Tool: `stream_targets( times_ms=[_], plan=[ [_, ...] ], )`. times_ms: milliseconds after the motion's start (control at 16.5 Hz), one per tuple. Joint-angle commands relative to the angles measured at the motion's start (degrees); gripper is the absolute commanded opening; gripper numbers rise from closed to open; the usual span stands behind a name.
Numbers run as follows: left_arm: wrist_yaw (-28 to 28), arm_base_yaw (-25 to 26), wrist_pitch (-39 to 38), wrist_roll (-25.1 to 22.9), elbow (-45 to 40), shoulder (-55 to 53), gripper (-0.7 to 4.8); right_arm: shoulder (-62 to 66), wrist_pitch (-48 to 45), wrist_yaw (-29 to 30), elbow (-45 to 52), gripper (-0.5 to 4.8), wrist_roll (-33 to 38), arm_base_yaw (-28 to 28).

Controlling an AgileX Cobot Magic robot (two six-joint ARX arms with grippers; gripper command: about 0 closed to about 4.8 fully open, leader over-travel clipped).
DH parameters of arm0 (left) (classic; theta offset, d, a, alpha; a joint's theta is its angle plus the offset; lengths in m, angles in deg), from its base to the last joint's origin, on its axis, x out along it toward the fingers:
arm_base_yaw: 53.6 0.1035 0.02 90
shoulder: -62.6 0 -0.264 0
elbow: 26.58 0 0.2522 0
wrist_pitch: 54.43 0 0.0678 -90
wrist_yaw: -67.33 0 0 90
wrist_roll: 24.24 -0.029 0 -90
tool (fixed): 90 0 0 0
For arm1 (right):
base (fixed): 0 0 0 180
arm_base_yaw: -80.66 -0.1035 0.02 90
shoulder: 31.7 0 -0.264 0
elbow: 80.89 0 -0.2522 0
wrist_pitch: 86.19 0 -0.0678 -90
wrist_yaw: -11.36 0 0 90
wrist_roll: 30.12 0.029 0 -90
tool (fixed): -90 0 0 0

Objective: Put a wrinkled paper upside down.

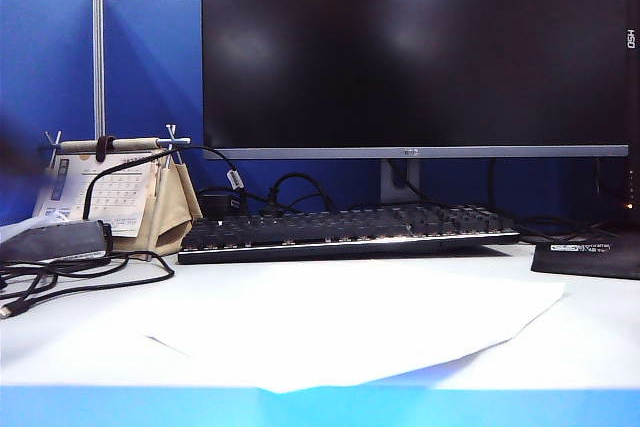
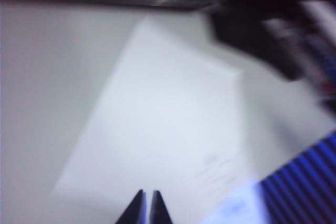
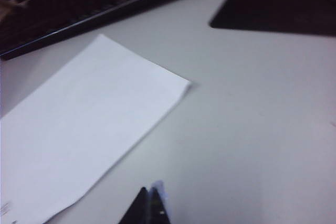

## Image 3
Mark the black computer keyboard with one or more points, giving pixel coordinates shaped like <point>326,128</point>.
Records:
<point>78,3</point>

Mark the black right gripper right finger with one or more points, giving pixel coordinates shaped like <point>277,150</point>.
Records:
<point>158,208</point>

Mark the black mouse pad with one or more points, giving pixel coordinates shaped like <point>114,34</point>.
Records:
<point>283,3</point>

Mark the white wrinkled paper sheet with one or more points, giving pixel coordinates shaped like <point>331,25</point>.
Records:
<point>86,119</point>

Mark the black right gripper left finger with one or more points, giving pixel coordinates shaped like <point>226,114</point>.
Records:
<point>136,211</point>

